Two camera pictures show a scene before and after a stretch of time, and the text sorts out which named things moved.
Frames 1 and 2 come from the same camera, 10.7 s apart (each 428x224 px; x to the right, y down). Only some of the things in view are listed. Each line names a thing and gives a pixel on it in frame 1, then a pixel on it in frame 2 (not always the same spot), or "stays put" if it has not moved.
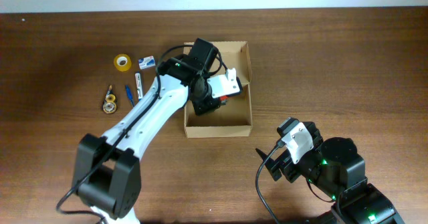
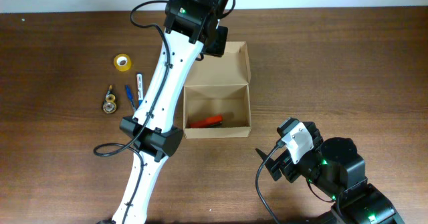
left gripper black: (207, 104) → (220, 40)
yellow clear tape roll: (122, 62) stays put
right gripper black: (279, 164) stays put
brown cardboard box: (234, 116) stays put
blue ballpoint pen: (130, 95) stays put
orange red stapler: (223, 99) → (209, 121)
